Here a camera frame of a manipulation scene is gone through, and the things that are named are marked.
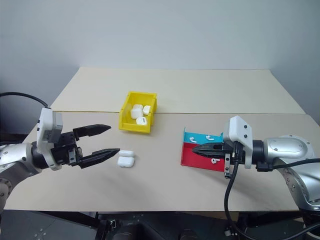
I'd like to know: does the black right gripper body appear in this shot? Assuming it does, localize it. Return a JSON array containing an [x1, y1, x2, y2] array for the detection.
[[221, 140, 243, 179]]

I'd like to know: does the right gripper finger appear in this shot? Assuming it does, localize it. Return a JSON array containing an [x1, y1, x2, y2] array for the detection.
[[192, 149, 225, 159], [192, 142, 225, 152]]

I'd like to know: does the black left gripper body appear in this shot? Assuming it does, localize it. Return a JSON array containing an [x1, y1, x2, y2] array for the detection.
[[50, 131, 84, 167]]

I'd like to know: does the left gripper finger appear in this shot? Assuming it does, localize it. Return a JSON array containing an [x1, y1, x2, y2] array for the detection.
[[79, 148, 122, 170], [72, 123, 112, 141]]

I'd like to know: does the white earbud case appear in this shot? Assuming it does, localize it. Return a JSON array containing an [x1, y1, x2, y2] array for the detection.
[[117, 149, 136, 168]]

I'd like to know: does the yellow plastic bin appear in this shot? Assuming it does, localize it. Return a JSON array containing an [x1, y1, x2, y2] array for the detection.
[[118, 90, 159, 136]]

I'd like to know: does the red and cyan tray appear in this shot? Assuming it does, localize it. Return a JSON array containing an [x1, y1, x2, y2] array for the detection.
[[180, 126, 226, 173]]

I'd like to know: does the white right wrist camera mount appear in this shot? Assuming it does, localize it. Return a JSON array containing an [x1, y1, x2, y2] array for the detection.
[[222, 115, 254, 170]]

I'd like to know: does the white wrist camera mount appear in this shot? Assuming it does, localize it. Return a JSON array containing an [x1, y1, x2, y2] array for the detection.
[[36, 107, 64, 172], [222, 115, 254, 170]]

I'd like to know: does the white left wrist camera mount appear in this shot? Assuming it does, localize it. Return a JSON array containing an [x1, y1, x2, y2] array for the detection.
[[36, 107, 64, 172]]

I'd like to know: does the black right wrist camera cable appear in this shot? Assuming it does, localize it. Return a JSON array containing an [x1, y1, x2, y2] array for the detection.
[[223, 142, 245, 240]]

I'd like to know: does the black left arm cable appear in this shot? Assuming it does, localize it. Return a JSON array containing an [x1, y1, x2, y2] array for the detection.
[[0, 92, 53, 110]]

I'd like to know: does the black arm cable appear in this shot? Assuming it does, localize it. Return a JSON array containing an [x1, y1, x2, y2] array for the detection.
[[0, 92, 53, 110], [255, 157, 320, 173]]

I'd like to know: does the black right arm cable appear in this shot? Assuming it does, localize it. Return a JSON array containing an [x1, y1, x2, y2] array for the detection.
[[255, 157, 320, 173]]

